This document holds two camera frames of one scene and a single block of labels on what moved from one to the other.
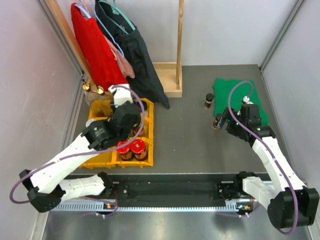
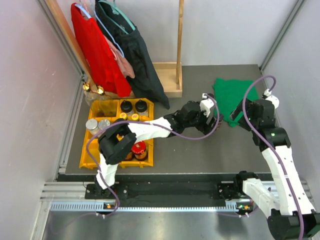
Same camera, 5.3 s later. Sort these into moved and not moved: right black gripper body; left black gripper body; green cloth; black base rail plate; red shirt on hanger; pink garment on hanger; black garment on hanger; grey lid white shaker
Moved: right black gripper body; grey lid white shaker; left black gripper body
Not moved: pink garment on hanger; black garment on hanger; green cloth; black base rail plate; red shirt on hanger
